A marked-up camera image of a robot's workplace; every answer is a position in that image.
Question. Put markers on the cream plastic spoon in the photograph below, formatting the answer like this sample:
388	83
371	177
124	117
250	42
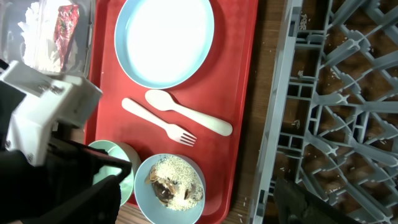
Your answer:
163	101

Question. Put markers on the light blue plate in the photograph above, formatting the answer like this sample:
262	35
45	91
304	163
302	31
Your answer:
160	44

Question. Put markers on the mint green bowl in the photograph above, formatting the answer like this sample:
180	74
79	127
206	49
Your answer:
125	152

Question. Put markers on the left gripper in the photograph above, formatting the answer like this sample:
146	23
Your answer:
76	184

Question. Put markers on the clear plastic waste bin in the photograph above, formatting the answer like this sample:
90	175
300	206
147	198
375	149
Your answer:
78	57

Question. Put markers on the light blue bowl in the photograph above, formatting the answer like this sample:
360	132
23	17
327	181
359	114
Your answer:
149	204

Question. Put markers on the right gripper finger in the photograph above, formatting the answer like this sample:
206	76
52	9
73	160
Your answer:
297	205

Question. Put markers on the red snack wrapper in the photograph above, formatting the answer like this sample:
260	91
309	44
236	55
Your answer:
65	25

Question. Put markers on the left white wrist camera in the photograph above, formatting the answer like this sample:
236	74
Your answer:
67	99

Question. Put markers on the grey dishwasher rack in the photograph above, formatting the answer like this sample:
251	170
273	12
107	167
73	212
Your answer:
331	122

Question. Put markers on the rice and food scraps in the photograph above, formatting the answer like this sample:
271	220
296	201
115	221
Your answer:
175	183

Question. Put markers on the cream plastic fork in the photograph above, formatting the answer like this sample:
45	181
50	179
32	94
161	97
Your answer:
174	132

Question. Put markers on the red serving tray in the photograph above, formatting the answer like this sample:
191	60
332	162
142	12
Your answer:
218	88

